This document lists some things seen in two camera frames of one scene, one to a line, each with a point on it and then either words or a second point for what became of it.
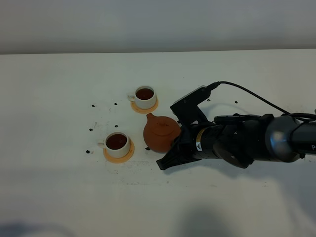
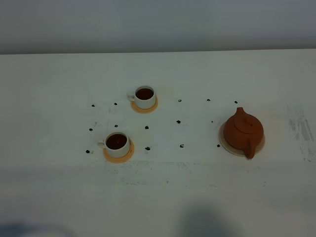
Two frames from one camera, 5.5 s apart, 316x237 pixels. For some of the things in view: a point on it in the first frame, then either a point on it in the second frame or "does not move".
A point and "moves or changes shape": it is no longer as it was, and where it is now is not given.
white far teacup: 144,97 does not move
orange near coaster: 119,160 does not move
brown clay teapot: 160,132 moves or changes shape
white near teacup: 117,143 does not move
